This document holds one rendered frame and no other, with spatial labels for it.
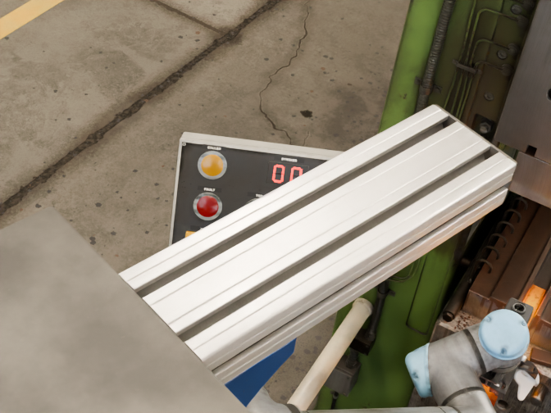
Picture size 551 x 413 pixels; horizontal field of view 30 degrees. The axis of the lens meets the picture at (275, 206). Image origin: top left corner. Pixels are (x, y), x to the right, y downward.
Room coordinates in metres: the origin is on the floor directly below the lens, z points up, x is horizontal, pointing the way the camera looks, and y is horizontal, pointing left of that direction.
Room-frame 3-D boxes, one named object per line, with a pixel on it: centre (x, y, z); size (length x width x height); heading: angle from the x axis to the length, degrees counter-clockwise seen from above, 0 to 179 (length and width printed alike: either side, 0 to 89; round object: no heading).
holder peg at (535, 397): (1.27, -0.58, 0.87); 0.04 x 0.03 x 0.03; 156
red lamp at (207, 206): (1.46, 0.13, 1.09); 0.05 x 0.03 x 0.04; 66
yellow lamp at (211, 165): (1.50, 0.14, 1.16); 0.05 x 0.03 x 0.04; 66
